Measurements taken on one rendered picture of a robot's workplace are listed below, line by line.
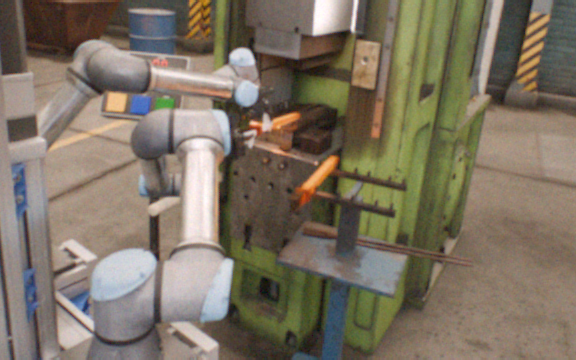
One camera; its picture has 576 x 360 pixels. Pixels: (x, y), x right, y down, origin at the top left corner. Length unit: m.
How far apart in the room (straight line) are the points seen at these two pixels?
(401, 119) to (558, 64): 5.92
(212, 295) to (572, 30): 7.05
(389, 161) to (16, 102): 1.36
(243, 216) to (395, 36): 0.95
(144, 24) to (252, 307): 4.65
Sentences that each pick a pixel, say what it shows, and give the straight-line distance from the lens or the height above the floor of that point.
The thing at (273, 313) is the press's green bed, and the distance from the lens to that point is 2.34.
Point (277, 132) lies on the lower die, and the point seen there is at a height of 0.97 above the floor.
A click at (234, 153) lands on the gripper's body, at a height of 0.97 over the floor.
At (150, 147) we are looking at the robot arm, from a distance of 1.28.
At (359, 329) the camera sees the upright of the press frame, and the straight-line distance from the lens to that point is 2.38.
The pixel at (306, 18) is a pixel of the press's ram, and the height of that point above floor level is 1.42.
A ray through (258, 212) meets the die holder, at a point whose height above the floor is 0.63.
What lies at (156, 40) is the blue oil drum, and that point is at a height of 0.57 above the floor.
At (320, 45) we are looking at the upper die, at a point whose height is 1.31.
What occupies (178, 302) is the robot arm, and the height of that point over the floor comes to 1.00.
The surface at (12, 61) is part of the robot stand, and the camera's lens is 1.03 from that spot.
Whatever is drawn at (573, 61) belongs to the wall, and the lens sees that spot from 7.75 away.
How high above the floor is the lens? 1.61
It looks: 18 degrees down
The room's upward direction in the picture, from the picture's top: 5 degrees clockwise
